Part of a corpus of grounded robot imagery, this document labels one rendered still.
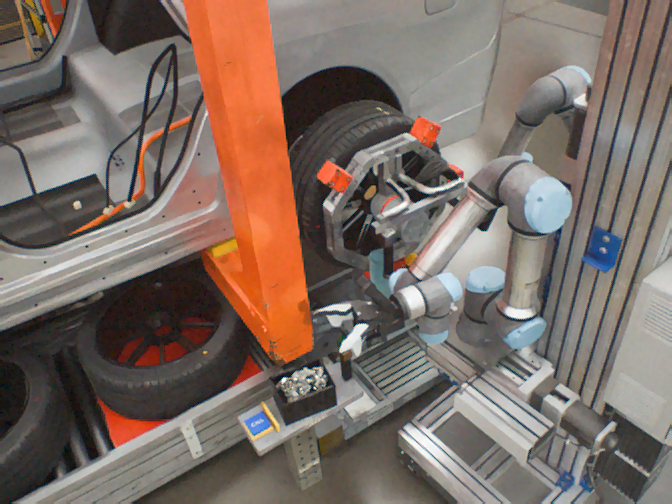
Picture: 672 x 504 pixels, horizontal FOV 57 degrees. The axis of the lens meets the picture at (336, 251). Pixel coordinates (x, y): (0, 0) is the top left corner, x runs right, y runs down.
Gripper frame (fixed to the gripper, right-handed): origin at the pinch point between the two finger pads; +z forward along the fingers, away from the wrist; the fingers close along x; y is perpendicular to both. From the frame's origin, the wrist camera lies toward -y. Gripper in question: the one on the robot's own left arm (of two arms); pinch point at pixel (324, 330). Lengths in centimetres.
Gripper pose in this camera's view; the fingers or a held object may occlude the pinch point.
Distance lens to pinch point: 141.5
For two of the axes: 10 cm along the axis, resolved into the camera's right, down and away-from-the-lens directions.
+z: -9.0, 3.3, -2.9
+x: -4.2, -4.5, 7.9
